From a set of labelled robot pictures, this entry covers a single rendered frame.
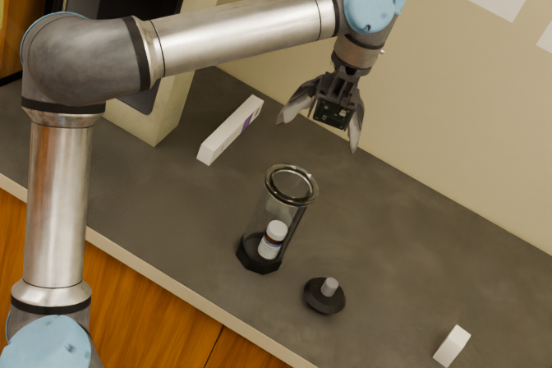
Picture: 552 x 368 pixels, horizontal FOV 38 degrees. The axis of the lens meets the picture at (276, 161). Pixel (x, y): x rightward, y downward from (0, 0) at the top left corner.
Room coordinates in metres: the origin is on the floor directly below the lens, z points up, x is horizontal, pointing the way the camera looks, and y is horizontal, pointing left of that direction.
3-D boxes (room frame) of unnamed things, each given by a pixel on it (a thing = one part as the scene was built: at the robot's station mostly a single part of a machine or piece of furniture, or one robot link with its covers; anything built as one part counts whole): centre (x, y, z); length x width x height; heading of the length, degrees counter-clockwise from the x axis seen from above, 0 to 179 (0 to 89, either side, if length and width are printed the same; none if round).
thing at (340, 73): (1.16, -0.05, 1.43); 0.09 x 0.08 x 0.12; 5
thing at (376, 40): (1.17, -0.05, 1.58); 0.09 x 0.08 x 0.11; 120
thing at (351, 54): (1.17, -0.05, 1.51); 0.08 x 0.08 x 0.05
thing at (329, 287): (1.14, -0.20, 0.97); 0.09 x 0.09 x 0.07
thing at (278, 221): (1.19, -0.05, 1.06); 0.11 x 0.11 x 0.21
